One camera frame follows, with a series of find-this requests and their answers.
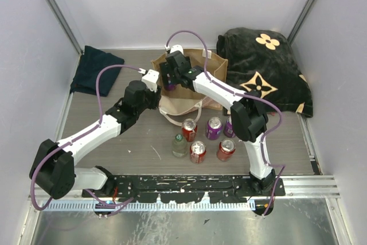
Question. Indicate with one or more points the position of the red Coke can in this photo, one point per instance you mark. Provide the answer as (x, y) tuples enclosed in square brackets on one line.
[(189, 129), (226, 149), (197, 152)]

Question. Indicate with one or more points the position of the aluminium frame rail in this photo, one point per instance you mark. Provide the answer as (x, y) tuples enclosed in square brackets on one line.
[(65, 18)]

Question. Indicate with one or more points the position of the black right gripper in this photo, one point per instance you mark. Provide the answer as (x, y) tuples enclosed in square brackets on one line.
[(165, 69)]

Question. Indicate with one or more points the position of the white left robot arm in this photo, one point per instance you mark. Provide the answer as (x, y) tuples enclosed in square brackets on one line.
[(54, 169)]

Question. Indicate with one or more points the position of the dark navy folded cloth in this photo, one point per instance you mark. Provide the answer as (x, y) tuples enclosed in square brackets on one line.
[(92, 61)]

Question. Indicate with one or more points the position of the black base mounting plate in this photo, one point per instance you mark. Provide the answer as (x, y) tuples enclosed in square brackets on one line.
[(181, 189)]

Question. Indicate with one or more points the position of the green cap glass bottle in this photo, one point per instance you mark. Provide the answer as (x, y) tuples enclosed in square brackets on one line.
[(179, 146)]

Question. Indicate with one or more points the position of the tan burlap canvas bag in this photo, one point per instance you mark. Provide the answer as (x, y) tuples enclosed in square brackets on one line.
[(179, 101)]

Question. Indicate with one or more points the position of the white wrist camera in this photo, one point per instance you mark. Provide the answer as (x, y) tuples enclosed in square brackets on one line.
[(150, 78), (174, 48)]

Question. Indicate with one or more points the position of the purple Fanta can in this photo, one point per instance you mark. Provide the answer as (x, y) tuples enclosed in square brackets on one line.
[(228, 128), (214, 128), (170, 87)]

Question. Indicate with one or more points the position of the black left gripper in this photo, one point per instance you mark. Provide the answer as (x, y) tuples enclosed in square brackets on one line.
[(156, 97)]

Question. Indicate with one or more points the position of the black floral plush blanket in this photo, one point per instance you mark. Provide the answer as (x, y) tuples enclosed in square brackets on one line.
[(263, 61)]

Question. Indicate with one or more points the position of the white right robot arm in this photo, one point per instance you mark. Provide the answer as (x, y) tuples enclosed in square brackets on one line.
[(248, 115)]

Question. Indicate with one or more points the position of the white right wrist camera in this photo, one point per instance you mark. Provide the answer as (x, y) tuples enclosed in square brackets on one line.
[(174, 48)]

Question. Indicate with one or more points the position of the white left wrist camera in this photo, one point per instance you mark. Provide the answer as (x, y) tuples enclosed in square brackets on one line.
[(150, 78)]

